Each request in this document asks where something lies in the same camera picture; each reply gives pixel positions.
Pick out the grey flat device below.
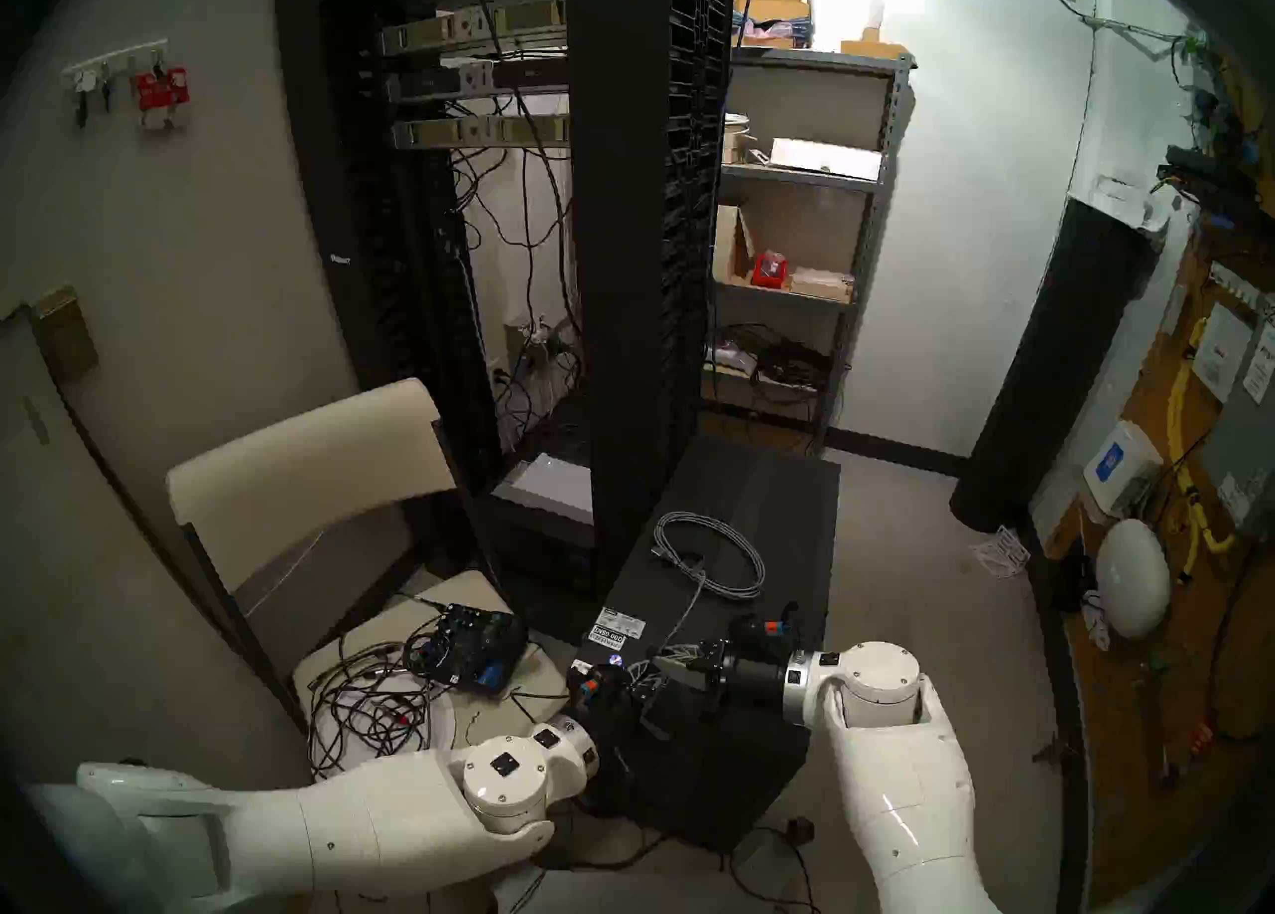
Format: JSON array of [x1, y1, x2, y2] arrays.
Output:
[[493, 452, 596, 524]]

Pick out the white flat box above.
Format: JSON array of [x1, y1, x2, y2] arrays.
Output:
[[770, 137, 885, 181]]

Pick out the grey metal shelf unit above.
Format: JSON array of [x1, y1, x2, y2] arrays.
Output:
[[702, 45, 917, 455]]

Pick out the white folded bracket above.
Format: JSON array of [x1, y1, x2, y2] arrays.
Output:
[[974, 526, 1032, 580]]

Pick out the grey braided USB cable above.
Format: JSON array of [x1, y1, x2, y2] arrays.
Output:
[[652, 512, 766, 664]]

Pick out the black wall router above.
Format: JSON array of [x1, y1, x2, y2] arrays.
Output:
[[1155, 145, 1264, 214]]

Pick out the white oval router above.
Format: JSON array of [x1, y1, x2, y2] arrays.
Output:
[[1094, 519, 1173, 642]]

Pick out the black Dell rack server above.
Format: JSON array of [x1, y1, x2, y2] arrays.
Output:
[[383, 55, 571, 106]]

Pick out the black server rack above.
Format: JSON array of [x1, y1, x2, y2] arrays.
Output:
[[274, 0, 738, 589]]

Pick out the cream padded chair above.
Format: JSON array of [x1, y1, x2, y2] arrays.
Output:
[[164, 379, 574, 774]]

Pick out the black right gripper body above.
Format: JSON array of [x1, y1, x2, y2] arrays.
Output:
[[709, 638, 793, 716]]

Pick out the black power plug cable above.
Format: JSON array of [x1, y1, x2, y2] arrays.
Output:
[[725, 815, 823, 914]]

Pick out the tangled black cables on chair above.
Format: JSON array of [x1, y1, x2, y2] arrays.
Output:
[[314, 673, 457, 774]]

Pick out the brass wall plate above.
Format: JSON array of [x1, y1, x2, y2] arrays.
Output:
[[28, 284, 99, 380]]

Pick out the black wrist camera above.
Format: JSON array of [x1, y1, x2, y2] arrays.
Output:
[[732, 601, 803, 649], [568, 661, 617, 709]]

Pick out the white key hook rack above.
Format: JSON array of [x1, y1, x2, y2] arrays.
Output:
[[63, 40, 170, 88]]

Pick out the yellow conduit hose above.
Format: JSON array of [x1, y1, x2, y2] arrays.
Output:
[[1167, 316, 1238, 586]]

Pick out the plywood backboard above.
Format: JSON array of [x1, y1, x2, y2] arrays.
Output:
[[1036, 15, 1275, 908]]

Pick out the white junction box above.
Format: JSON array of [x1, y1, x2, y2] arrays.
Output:
[[1173, 25, 1224, 126]]

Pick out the wall power outlet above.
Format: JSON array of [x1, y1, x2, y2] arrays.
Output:
[[503, 316, 559, 372]]

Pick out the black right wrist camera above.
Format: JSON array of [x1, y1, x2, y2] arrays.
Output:
[[732, 601, 803, 649]]

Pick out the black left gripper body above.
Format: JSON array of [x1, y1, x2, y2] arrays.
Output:
[[593, 668, 663, 739]]

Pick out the black UPS unit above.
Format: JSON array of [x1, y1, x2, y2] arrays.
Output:
[[478, 504, 604, 639]]

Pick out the black workstation tower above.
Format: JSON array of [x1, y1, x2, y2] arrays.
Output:
[[570, 432, 844, 853]]

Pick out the white box blue label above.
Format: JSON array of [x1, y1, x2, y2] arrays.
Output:
[[1081, 419, 1164, 517]]

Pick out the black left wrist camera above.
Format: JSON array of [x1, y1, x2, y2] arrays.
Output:
[[568, 661, 617, 709]]

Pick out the grey AT&T utility box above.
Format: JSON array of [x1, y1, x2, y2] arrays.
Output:
[[1200, 302, 1275, 539]]

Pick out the white label sheet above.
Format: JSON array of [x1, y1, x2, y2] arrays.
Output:
[[1193, 302, 1254, 405]]

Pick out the flat tan box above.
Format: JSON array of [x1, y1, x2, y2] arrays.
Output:
[[787, 266, 856, 303]]

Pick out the black cable coil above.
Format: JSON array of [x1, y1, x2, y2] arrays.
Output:
[[745, 336, 840, 407]]

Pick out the open cardboard box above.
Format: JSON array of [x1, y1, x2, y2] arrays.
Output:
[[713, 203, 758, 285]]

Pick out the small white boxes stack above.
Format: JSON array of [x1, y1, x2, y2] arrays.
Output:
[[1091, 170, 1173, 238]]

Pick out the black blue audio interface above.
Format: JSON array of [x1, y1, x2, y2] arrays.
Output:
[[403, 603, 529, 696]]

